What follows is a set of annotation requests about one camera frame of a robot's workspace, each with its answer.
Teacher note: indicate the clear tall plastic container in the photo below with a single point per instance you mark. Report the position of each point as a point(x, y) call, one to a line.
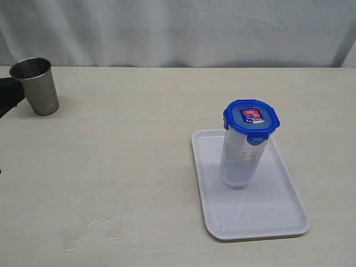
point(240, 157)

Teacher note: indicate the blue container lid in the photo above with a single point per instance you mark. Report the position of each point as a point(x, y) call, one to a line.
point(252, 118)

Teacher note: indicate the stainless steel cup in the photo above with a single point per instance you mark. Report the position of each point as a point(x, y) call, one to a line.
point(36, 77)

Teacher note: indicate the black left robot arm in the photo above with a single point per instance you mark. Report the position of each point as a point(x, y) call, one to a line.
point(11, 94)

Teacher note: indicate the white plastic tray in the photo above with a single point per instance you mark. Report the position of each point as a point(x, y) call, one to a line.
point(269, 207)

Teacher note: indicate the white backdrop curtain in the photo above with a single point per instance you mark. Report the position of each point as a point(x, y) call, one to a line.
point(180, 33)

